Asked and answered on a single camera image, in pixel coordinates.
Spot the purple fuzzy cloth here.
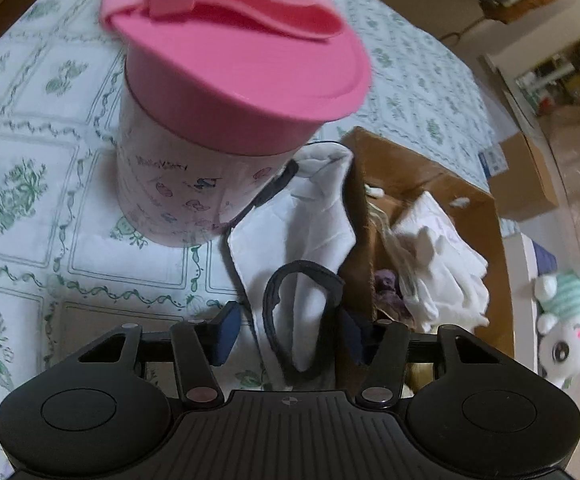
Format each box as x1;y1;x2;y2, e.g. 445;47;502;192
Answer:
374;269;403;313

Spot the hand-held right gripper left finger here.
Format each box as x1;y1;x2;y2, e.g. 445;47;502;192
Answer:
76;302;243;405

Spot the white mask with black straps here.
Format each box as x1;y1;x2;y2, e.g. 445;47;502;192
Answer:
217;142;373;387

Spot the white plush bunny toy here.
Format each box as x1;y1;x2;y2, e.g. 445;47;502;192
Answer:
534;256;580;391

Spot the pink lidded cup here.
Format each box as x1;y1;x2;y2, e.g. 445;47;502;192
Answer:
99;0;373;249

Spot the small closed cardboard box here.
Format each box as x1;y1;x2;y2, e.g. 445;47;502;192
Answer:
478;130;561;222

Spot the white mesh cloth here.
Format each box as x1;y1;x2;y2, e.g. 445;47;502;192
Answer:
395;220;491;332

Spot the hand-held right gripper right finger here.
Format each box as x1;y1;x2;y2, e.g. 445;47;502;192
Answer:
342;310;509;407

